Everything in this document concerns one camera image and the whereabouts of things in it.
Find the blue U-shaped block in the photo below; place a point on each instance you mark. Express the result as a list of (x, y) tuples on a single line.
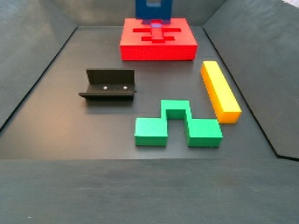
[(159, 10)]

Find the red slotted board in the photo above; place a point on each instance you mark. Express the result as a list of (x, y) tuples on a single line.
[(167, 43)]

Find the green zigzag block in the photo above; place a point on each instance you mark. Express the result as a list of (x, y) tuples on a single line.
[(203, 132)]

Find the yellow long bar block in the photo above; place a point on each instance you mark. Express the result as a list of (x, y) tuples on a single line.
[(223, 100)]

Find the purple U-shaped block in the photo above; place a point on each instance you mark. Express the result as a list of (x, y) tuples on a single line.
[(157, 23)]

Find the black angle bracket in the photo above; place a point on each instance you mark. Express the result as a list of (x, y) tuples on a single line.
[(110, 83)]

